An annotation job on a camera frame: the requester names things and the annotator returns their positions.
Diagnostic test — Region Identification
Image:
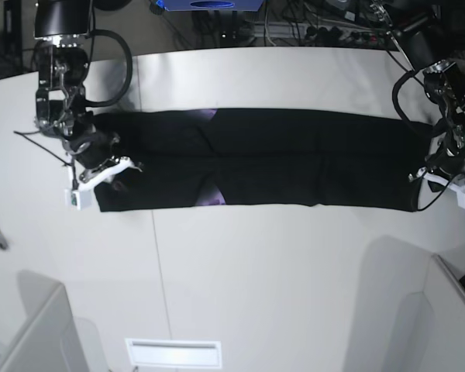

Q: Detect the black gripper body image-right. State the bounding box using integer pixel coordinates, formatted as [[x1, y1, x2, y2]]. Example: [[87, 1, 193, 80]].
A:
[[429, 144, 465, 181]]

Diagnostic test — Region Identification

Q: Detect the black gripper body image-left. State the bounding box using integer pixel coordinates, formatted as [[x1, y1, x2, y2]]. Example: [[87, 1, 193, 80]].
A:
[[62, 126, 120, 169]]

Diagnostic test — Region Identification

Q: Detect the black T-shirt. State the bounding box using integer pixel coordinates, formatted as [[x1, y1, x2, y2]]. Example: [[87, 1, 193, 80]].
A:
[[95, 108, 430, 212]]

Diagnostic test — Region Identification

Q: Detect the white bin right front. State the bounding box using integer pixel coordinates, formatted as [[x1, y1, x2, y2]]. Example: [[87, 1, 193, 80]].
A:
[[383, 255, 465, 371]]

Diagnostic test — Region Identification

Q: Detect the white bin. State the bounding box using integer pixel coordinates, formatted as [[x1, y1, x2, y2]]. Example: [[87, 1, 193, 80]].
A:
[[383, 255, 465, 371], [0, 270, 110, 371]]

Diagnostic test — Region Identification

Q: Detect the blue box at top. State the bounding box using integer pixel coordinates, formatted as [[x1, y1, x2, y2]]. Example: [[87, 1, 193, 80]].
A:
[[156, 0, 264, 12]]

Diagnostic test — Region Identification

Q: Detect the white bin left front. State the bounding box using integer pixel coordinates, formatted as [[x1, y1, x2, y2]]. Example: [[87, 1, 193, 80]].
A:
[[0, 270, 110, 371]]

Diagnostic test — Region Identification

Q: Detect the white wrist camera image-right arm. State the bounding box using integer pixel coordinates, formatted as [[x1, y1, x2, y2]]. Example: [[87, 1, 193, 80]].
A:
[[408, 159, 465, 212]]

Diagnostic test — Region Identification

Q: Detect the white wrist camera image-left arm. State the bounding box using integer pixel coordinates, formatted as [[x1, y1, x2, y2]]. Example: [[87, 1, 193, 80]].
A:
[[64, 157, 143, 211]]

